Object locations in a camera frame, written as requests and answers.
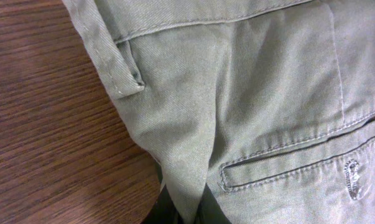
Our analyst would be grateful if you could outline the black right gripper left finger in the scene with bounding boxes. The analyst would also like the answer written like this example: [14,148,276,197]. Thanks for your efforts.
[141,162,183,224]

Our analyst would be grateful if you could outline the khaki green shorts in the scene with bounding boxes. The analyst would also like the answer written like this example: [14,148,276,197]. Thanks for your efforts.
[65,0,375,223]

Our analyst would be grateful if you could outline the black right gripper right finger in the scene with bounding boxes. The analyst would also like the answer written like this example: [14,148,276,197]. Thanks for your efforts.
[195,185,231,224]

